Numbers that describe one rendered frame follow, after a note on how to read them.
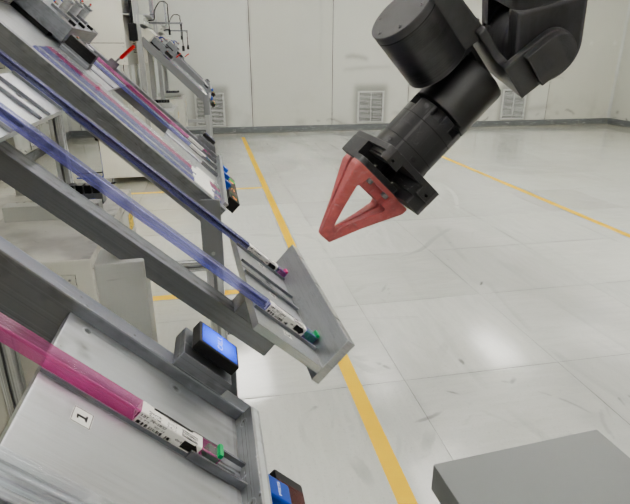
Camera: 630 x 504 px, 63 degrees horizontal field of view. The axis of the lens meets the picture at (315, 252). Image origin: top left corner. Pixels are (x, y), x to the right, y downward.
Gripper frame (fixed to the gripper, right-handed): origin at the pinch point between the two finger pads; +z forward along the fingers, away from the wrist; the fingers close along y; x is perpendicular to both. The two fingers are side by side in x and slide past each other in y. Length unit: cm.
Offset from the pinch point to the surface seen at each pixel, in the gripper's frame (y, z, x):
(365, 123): -736, -105, 220
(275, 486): 10.4, 19.2, 8.8
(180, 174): -75, 19, -6
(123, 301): -18.2, 26.0, -6.7
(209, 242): -70, 26, 9
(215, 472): 11.6, 20.0, 2.6
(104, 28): -430, 32, -87
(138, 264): -18.3, 20.8, -8.4
